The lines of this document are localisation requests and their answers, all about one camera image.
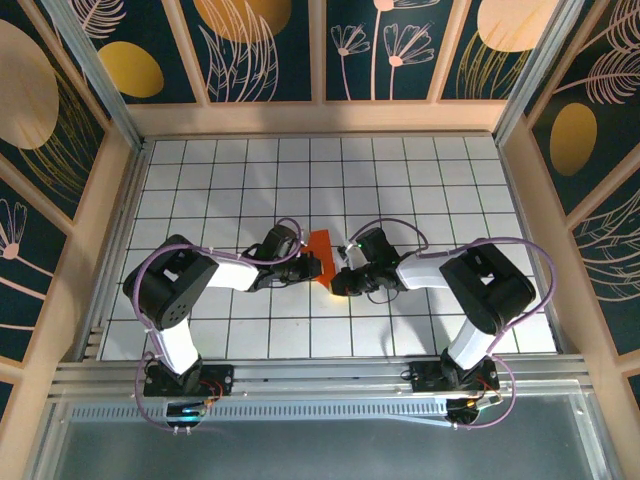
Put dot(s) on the grey metal sheet panel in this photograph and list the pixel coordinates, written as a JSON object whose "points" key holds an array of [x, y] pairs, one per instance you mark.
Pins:
{"points": [[320, 450]]}

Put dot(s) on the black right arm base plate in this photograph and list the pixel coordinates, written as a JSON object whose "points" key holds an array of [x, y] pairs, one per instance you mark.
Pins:
{"points": [[425, 377]]}

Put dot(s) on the aluminium front frame rail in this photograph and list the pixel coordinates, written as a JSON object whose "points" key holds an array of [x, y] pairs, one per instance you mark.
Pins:
{"points": [[320, 375]]}

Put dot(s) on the aluminium corner post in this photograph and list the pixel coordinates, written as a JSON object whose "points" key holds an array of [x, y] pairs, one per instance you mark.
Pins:
{"points": [[530, 75], [107, 95]]}

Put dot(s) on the aluminium side rail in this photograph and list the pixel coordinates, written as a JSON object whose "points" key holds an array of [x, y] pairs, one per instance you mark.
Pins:
{"points": [[122, 240], [531, 240]]}

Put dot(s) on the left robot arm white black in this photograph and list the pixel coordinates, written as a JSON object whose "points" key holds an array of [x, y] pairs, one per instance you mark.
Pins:
{"points": [[170, 290]]}

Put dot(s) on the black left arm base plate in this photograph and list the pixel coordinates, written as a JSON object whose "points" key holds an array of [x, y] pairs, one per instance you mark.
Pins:
{"points": [[220, 375]]}

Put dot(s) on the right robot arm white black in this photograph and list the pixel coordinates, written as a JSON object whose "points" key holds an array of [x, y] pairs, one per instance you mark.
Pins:
{"points": [[490, 290]]}

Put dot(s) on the orange square paper sheet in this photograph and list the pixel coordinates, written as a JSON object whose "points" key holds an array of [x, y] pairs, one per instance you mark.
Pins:
{"points": [[320, 245]]}

